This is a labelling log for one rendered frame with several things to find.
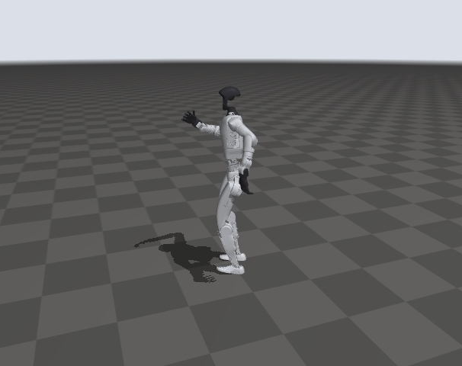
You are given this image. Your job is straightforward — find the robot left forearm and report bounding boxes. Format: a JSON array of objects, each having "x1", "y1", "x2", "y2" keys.
[{"x1": 238, "y1": 135, "x2": 255, "y2": 175}]

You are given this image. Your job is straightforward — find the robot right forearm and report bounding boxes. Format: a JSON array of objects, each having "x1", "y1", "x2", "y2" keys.
[{"x1": 195, "y1": 122, "x2": 219, "y2": 134}]

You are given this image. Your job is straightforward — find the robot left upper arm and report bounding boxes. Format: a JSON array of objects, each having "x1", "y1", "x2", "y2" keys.
[{"x1": 227, "y1": 117, "x2": 258, "y2": 147}]

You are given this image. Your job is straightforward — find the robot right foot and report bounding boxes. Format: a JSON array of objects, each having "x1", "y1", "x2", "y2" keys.
[{"x1": 220, "y1": 253, "x2": 246, "y2": 261}]

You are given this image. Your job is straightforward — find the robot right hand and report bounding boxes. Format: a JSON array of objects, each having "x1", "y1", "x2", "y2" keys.
[{"x1": 181, "y1": 111, "x2": 202, "y2": 128}]

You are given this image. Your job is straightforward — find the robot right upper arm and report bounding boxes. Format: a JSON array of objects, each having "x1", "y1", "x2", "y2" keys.
[{"x1": 214, "y1": 123, "x2": 221, "y2": 137}]

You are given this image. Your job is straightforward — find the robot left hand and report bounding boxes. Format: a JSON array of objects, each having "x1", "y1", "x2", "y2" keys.
[{"x1": 239, "y1": 169, "x2": 253, "y2": 194}]

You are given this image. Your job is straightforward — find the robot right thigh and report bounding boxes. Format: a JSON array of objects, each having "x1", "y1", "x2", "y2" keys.
[{"x1": 219, "y1": 174, "x2": 236, "y2": 223}]

